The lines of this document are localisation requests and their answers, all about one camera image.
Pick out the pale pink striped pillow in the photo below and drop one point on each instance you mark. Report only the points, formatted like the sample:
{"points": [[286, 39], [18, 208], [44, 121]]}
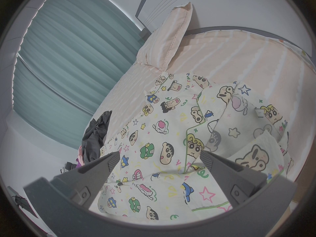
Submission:
{"points": [[165, 41]]}

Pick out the white printed pyjama top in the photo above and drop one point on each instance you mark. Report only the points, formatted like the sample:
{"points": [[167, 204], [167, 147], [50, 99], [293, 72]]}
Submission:
{"points": [[167, 132]]}

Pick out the pink garment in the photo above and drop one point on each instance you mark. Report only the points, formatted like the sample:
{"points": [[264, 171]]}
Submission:
{"points": [[81, 154]]}

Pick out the black garment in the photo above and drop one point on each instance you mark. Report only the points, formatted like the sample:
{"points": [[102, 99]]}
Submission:
{"points": [[96, 137]]}

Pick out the bed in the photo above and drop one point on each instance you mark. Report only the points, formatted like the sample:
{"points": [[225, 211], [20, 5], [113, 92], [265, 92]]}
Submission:
{"points": [[234, 53]]}

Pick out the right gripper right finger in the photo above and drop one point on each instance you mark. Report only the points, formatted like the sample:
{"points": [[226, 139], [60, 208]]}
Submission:
{"points": [[232, 179]]}

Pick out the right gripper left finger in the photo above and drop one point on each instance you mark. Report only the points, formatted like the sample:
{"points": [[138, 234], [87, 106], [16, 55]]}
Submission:
{"points": [[84, 179]]}

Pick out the blue-green curtain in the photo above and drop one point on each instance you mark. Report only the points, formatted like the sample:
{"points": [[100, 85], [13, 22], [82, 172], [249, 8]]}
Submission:
{"points": [[74, 33], [49, 102]]}

